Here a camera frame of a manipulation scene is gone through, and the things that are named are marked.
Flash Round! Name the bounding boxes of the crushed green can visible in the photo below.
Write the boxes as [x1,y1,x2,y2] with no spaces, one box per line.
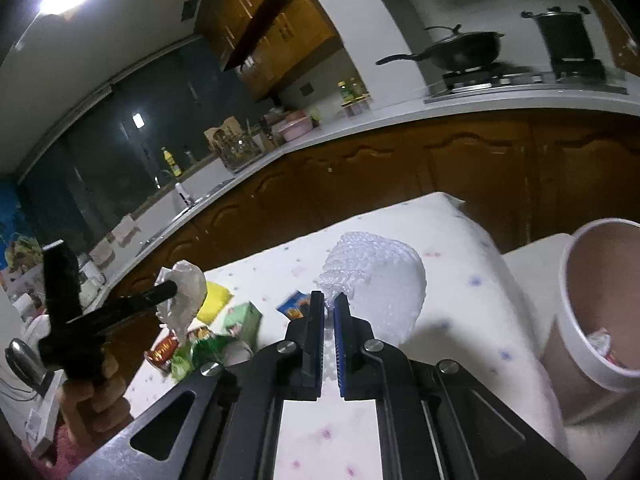
[190,335,235,368]

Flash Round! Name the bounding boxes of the green condiment bottle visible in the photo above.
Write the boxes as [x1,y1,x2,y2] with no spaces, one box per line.
[337,80,357,106]

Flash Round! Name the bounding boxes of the green drink carton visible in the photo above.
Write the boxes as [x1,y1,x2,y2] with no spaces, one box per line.
[222,301,262,350]

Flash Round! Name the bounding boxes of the grey plastic bag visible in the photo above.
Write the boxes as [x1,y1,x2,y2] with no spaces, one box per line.
[154,260,207,344]

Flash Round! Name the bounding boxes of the yellow cloth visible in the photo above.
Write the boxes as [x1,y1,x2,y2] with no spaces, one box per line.
[196,281,233,325]

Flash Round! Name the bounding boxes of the gas stove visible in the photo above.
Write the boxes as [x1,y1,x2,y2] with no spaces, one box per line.
[424,60,628,103]

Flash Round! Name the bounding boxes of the yellow bottle on sill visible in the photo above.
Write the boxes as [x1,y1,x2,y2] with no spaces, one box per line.
[162,146,182,178]

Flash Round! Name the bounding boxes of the black stock pot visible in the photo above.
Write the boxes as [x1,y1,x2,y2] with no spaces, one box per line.
[521,6,594,64]

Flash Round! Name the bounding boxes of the pink basin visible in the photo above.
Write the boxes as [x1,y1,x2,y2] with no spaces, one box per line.
[274,110,314,142]

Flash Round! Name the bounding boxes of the crushed red can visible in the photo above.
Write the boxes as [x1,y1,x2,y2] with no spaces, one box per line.
[144,330,179,374]

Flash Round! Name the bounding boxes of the wooden cabinets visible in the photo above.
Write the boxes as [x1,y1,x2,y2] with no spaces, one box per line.
[113,110,639,297]
[195,0,343,102]

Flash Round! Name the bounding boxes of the orange snack wrapper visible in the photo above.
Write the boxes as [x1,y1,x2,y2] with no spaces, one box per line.
[277,290,310,321]

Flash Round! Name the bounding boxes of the black wok with lid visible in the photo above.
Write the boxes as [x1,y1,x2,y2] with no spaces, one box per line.
[375,24,503,73]

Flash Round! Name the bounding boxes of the floral white tablecloth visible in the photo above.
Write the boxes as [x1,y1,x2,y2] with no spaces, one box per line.
[124,190,572,480]

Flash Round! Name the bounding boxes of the utensil rack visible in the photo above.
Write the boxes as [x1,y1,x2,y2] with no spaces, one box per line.
[204,116,264,174]

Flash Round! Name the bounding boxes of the green yellow drink pouch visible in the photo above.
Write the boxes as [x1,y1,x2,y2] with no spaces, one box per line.
[170,342,198,382]

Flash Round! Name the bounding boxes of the white pink trash bin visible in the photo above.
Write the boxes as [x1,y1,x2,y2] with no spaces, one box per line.
[541,218,639,425]

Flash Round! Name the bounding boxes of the kitchen faucet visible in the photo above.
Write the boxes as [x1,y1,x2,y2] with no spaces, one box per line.
[174,181,195,208]

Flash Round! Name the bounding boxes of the wooden lower cabinets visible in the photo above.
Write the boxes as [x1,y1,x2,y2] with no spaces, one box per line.
[113,110,639,297]

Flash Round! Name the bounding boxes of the person left hand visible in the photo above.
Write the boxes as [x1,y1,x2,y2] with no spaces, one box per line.
[58,353,134,451]

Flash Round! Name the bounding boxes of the wooden upper cabinets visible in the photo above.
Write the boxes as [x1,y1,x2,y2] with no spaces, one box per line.
[195,0,343,102]

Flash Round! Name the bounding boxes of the white foam fruit net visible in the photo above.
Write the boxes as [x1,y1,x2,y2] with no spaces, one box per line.
[317,232,427,346]

